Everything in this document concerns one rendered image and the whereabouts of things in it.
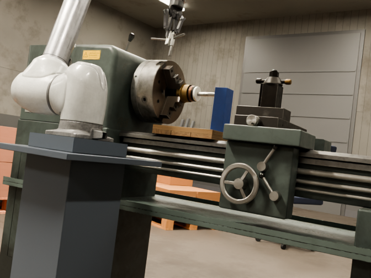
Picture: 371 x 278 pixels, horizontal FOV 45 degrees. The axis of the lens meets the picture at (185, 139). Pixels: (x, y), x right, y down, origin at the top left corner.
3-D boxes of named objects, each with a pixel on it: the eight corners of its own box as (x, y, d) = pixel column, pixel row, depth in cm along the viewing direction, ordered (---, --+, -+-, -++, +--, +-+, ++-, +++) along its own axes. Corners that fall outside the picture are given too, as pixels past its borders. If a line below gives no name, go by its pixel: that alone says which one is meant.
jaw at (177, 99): (165, 100, 222) (157, 121, 218) (160, 95, 218) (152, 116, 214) (184, 101, 216) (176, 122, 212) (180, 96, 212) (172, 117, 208)
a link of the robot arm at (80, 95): (86, 122, 152) (95, 58, 152) (44, 117, 159) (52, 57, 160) (112, 127, 166) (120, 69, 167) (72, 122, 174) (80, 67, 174)
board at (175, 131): (152, 133, 201) (153, 124, 201) (190, 139, 232) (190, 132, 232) (211, 139, 186) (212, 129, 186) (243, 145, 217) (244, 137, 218)
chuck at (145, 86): (130, 113, 208) (143, 50, 212) (164, 129, 235) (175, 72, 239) (146, 115, 204) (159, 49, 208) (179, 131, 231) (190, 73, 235)
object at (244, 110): (235, 117, 187) (236, 105, 187) (244, 119, 196) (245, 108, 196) (282, 120, 177) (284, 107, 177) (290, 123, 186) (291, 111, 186)
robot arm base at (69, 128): (83, 138, 147) (85, 121, 147) (43, 133, 160) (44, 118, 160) (122, 143, 162) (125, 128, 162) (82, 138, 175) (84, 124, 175)
